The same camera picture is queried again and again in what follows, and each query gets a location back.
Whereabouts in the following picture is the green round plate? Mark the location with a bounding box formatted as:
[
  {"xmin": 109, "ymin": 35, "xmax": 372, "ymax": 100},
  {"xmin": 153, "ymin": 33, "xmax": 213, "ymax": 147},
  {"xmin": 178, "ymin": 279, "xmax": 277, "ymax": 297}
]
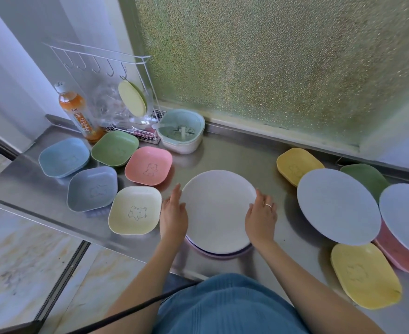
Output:
[{"xmin": 340, "ymin": 163, "xmax": 391, "ymax": 205}]

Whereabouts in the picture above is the person's right hand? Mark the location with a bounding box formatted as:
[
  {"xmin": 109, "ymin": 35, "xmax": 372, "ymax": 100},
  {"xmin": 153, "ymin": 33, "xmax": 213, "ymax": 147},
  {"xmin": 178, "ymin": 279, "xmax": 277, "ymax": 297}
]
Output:
[{"xmin": 244, "ymin": 189, "xmax": 278, "ymax": 246}]

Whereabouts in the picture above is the light blue square bowl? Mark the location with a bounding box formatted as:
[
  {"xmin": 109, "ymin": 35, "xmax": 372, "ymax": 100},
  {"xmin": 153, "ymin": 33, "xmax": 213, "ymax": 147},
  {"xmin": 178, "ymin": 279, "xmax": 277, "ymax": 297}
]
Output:
[{"xmin": 38, "ymin": 137, "xmax": 90, "ymax": 178}]

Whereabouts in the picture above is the person's left hand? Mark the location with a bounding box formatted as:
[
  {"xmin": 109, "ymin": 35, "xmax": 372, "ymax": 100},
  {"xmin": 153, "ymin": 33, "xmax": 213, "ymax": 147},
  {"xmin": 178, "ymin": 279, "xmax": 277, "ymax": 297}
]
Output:
[{"xmin": 159, "ymin": 183, "xmax": 189, "ymax": 246}]

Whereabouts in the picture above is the mint green strainer bowl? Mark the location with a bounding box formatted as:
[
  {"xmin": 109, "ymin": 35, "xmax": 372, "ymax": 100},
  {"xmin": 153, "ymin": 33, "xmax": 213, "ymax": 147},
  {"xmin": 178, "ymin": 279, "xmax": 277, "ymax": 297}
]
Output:
[{"xmin": 157, "ymin": 109, "xmax": 206, "ymax": 155}]

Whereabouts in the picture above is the lilac round plate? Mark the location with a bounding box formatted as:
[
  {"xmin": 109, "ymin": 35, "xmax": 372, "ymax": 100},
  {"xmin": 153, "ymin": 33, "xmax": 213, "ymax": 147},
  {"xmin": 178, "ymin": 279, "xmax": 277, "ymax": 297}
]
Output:
[{"xmin": 185, "ymin": 236, "xmax": 254, "ymax": 259}]

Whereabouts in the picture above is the yellow-green round plate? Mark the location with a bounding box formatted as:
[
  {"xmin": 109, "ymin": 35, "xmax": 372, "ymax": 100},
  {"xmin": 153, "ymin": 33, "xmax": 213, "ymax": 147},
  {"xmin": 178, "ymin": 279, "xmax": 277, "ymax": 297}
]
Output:
[{"xmin": 118, "ymin": 80, "xmax": 148, "ymax": 117}]

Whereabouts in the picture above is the frosted glass window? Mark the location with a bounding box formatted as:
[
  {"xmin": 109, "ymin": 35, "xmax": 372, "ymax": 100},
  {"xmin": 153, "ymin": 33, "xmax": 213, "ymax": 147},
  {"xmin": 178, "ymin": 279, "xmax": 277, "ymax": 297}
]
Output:
[{"xmin": 119, "ymin": 0, "xmax": 409, "ymax": 153}]

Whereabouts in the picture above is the yellow square bowl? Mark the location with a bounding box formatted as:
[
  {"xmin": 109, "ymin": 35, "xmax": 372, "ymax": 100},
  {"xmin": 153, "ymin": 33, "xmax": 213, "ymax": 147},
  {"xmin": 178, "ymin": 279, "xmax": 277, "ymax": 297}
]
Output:
[
  {"xmin": 276, "ymin": 148, "xmax": 325, "ymax": 187},
  {"xmin": 331, "ymin": 243, "xmax": 403, "ymax": 310}
]

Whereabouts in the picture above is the clear plastic bag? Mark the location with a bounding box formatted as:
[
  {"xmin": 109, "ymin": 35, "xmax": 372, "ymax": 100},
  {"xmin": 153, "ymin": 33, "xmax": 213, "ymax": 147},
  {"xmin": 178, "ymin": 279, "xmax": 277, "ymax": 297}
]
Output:
[{"xmin": 84, "ymin": 80, "xmax": 135, "ymax": 131}]

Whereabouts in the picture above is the green square bowl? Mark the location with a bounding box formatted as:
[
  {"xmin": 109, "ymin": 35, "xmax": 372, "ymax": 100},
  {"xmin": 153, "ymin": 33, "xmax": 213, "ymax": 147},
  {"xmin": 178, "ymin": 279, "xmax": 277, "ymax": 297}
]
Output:
[{"xmin": 91, "ymin": 131, "xmax": 140, "ymax": 167}]

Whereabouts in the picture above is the person's right forearm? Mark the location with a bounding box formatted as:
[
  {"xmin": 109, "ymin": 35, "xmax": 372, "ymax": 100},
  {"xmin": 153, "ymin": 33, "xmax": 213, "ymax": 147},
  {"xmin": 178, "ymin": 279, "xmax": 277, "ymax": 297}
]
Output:
[{"xmin": 251, "ymin": 239, "xmax": 387, "ymax": 334}]

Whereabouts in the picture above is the person's left forearm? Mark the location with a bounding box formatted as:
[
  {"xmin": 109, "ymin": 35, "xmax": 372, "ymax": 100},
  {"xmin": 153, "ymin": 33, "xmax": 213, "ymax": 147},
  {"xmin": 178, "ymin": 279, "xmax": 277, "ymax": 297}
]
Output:
[{"xmin": 91, "ymin": 236, "xmax": 191, "ymax": 334}]

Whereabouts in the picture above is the white wire dish rack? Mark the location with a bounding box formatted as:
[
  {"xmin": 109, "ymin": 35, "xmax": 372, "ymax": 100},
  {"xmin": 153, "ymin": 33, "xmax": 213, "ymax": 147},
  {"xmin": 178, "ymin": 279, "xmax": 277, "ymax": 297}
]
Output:
[{"xmin": 42, "ymin": 42, "xmax": 167, "ymax": 145}]

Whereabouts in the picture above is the white round plate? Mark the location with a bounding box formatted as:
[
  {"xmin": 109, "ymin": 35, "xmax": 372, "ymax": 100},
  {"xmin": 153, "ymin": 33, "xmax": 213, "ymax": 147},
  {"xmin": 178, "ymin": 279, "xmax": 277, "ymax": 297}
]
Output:
[{"xmin": 181, "ymin": 170, "xmax": 258, "ymax": 254}]

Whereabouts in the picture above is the cream square bowl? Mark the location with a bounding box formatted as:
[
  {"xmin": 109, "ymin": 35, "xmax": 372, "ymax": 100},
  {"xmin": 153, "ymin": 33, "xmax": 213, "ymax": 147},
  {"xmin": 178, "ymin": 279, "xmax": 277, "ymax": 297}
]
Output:
[{"xmin": 108, "ymin": 186, "xmax": 162, "ymax": 235}]

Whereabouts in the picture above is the blue knitted garment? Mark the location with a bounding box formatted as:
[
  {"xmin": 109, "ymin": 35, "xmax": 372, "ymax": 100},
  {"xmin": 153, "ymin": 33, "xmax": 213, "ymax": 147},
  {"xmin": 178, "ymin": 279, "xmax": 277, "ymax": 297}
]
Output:
[{"xmin": 157, "ymin": 273, "xmax": 310, "ymax": 334}]

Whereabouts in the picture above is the blue round plate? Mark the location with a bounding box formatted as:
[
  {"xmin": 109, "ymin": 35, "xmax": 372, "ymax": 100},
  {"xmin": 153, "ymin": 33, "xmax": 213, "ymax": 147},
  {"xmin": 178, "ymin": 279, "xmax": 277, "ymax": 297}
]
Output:
[
  {"xmin": 297, "ymin": 168, "xmax": 381, "ymax": 247},
  {"xmin": 379, "ymin": 183, "xmax": 409, "ymax": 258}
]

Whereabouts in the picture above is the pink square bowl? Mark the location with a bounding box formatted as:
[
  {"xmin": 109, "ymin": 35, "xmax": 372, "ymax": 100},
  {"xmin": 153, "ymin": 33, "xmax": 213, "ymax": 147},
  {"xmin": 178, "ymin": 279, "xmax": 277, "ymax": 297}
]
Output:
[
  {"xmin": 374, "ymin": 219, "xmax": 409, "ymax": 277},
  {"xmin": 124, "ymin": 146, "xmax": 173, "ymax": 186}
]

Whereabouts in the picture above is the black cable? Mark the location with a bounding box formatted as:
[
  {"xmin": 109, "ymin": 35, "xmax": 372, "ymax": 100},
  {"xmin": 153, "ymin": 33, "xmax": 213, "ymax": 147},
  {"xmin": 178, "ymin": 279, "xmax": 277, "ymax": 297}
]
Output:
[{"xmin": 76, "ymin": 280, "xmax": 205, "ymax": 334}]

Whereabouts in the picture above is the orange drink bottle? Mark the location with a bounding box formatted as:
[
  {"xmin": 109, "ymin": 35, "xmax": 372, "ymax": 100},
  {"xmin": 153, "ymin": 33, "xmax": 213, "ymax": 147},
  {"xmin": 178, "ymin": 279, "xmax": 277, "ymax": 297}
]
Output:
[{"xmin": 54, "ymin": 82, "xmax": 106, "ymax": 142}]

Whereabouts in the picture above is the grey-blue square bowl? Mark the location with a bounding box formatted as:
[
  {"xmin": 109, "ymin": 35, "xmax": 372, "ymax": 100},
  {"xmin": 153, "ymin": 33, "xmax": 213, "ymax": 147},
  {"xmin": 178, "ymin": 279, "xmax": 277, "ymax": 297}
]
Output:
[{"xmin": 67, "ymin": 166, "xmax": 118, "ymax": 213}]

